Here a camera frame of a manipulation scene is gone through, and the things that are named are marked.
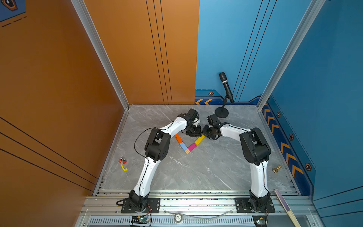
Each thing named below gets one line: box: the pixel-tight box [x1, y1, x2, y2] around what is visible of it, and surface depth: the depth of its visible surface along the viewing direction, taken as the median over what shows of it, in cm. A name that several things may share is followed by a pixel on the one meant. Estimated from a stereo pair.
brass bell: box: [271, 164, 283, 174], surface depth 86 cm
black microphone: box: [218, 71, 234, 104], surface depth 100 cm
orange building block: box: [174, 133, 183, 144], surface depth 101 cm
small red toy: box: [118, 157, 128, 165], surface depth 89 cm
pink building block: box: [188, 143, 198, 152], surface depth 98 cm
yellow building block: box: [194, 134, 206, 146], surface depth 99 cm
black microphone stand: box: [214, 96, 229, 119], surface depth 118 cm
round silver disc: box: [174, 212, 182, 224], surface depth 67 cm
